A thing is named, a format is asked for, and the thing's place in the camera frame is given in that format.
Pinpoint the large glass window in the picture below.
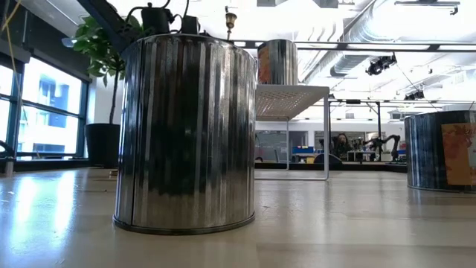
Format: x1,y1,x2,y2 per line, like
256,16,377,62
0,55,90,161

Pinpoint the white perforated metal shelf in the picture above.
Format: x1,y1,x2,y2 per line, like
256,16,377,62
254,83,331,182

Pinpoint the black chair back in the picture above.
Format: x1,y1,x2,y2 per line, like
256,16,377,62
314,153,343,165

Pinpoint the person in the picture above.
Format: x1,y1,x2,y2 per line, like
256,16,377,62
332,133,353,159

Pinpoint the grey candle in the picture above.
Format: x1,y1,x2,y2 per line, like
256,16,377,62
112,33,257,236

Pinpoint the silver ceiling duct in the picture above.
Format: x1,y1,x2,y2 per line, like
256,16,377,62
303,0,476,85

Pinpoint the brass candlestick holder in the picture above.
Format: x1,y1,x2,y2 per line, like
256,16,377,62
224,10,238,41

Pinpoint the black plant pot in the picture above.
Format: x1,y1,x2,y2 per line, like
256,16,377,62
84,123,122,168

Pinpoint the green leafy plant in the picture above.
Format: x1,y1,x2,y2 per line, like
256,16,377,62
72,14,146,126

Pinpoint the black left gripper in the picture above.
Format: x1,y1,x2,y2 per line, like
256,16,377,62
181,14,204,36

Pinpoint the black overhead crossbar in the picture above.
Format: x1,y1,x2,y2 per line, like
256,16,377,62
228,39,476,53

